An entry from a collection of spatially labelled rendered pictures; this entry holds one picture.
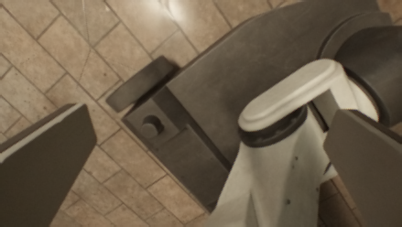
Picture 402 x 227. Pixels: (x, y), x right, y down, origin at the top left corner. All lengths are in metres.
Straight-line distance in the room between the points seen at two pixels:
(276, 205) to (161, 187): 0.65
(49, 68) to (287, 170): 0.74
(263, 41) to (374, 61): 0.21
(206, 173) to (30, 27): 0.68
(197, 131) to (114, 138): 0.38
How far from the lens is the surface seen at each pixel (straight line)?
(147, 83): 0.50
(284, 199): 0.30
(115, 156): 0.85
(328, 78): 0.40
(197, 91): 0.51
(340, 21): 0.58
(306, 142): 0.39
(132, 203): 0.98
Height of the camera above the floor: 0.66
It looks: 69 degrees down
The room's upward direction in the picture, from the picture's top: 179 degrees counter-clockwise
